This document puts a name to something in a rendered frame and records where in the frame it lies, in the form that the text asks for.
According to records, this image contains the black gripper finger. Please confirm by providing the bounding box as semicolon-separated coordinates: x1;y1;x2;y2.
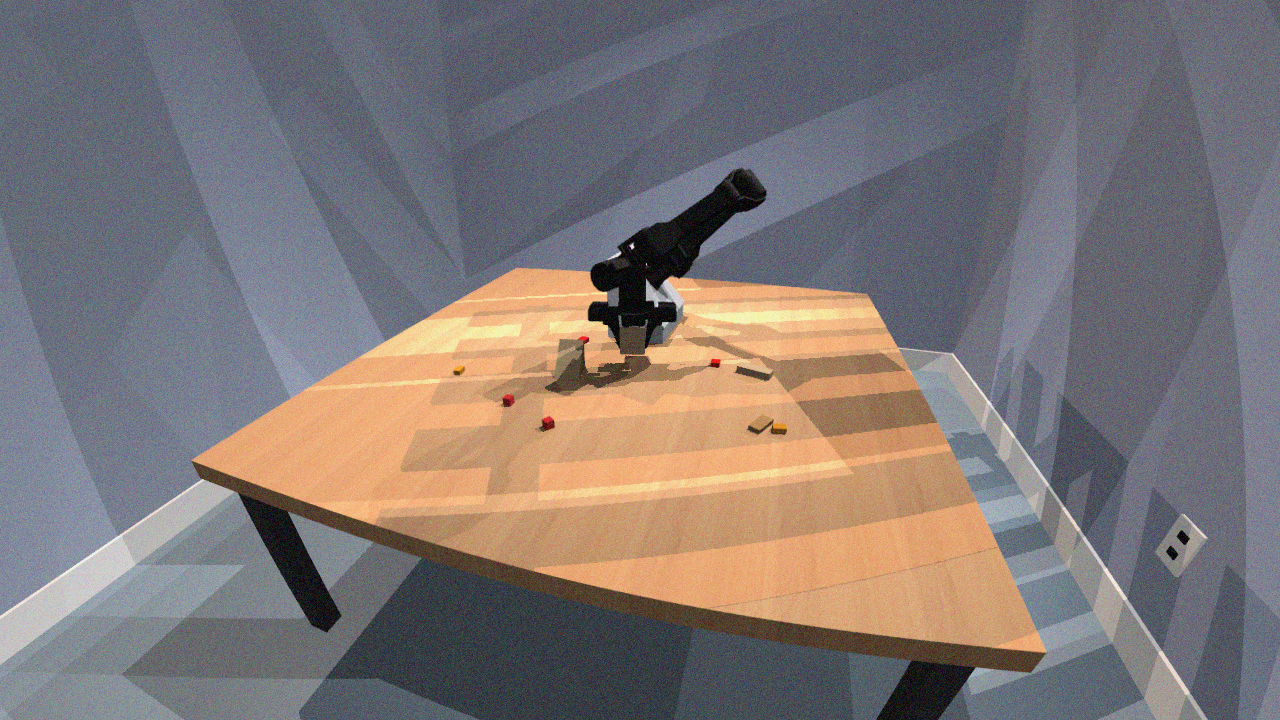
602;315;620;347
645;319;662;348

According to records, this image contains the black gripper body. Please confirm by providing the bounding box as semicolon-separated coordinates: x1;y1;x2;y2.
588;281;677;322

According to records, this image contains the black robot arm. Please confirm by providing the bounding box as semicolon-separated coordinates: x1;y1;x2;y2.
590;168;767;327

